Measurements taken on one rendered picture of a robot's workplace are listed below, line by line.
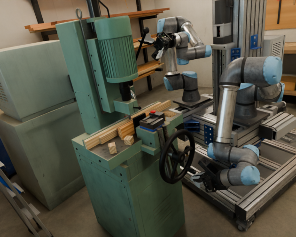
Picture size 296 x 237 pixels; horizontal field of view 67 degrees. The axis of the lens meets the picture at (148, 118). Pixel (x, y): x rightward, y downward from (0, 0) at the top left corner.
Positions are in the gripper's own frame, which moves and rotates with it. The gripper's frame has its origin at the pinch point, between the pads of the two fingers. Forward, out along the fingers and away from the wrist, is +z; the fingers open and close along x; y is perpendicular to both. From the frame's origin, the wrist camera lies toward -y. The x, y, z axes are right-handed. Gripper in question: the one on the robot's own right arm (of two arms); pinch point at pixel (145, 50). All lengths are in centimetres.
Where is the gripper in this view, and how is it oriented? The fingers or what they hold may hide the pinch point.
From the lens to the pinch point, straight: 124.9
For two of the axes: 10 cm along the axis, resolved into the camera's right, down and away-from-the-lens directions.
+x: 6.3, 7.3, -2.6
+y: 3.5, -5.7, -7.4
